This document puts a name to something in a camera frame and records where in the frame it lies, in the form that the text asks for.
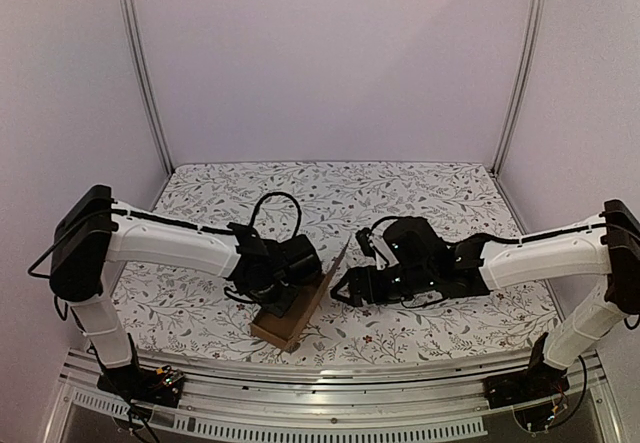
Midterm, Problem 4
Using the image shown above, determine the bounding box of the floral patterned table mat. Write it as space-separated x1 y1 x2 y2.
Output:
113 162 559 367

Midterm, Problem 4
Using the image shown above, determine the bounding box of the aluminium front table rail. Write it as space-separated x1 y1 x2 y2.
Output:
39 346 626 443

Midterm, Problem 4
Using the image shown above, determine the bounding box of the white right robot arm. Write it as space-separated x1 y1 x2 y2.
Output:
330 200 639 399

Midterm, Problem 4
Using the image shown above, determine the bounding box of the brown cardboard box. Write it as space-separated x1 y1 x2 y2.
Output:
249 238 351 353

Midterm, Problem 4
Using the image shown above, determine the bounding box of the left aluminium frame post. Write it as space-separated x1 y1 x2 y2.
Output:
119 0 175 176

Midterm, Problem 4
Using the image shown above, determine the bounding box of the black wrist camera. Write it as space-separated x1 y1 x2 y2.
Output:
356 216 449 270
277 234 322 286

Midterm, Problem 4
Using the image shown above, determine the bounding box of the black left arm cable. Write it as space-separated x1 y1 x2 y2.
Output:
247 191 304 239

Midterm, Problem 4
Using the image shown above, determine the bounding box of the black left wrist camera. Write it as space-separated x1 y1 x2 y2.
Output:
277 234 322 286

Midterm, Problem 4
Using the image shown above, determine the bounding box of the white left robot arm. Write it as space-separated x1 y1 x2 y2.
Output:
49 185 320 397

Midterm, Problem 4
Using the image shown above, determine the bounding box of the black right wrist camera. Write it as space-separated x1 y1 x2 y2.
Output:
356 216 449 270

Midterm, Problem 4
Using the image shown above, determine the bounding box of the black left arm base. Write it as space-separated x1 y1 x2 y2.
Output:
94 334 186 408

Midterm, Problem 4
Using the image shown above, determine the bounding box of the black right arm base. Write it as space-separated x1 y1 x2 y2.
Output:
482 332 569 409

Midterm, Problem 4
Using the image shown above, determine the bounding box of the aluminium frame post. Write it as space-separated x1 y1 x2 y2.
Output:
119 0 175 176
490 0 545 179

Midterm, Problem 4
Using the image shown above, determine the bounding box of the right aluminium frame post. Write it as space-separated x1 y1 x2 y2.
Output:
490 0 545 179

